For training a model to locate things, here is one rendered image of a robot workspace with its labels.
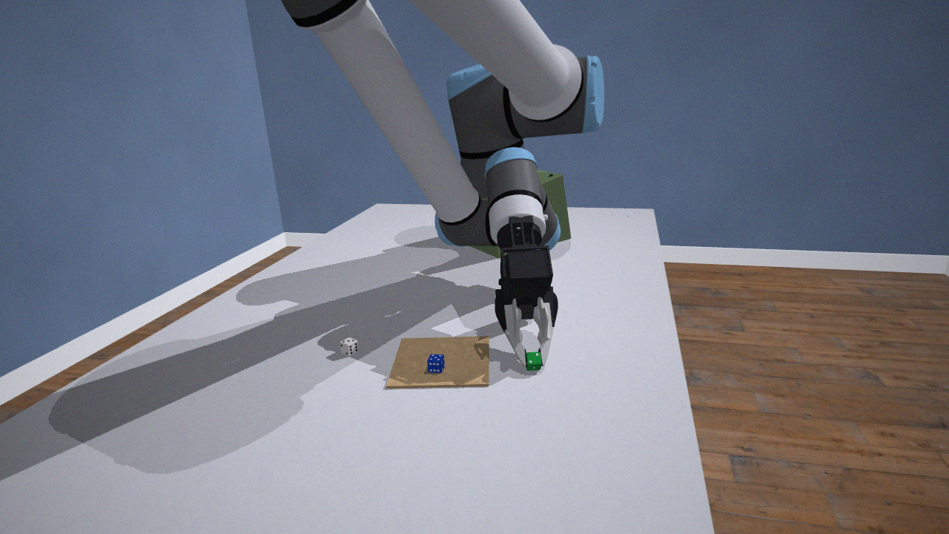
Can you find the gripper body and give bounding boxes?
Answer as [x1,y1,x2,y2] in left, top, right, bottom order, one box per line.
[497,216,553,307]

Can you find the blue die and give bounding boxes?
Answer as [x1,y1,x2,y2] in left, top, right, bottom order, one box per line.
[427,354,445,373]

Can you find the green die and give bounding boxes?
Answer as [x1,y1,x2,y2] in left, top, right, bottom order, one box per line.
[526,352,542,371]

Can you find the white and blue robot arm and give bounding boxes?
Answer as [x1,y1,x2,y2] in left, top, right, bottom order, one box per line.
[281,0,604,250]

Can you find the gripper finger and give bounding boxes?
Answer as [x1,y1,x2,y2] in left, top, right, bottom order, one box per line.
[533,286,558,366]
[495,289,527,367]

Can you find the white die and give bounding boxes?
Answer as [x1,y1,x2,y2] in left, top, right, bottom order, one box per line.
[340,337,359,356]

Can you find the tan mat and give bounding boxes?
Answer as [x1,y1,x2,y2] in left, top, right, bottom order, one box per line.
[386,336,489,389]

